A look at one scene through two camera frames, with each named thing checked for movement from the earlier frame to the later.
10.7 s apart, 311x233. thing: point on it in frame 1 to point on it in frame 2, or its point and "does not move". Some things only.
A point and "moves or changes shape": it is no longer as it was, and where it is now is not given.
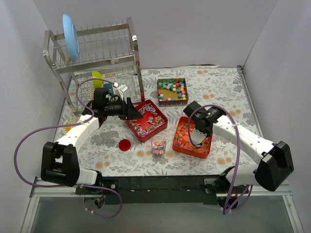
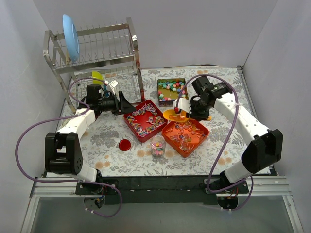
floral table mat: x=162 y=142 does not move
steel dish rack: x=108 y=58 does not move
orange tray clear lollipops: x=182 y=141 moves or changes shape
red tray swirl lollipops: x=153 y=120 does not move
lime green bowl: x=97 y=83 does not move
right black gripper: x=202 y=128 to x=194 y=114
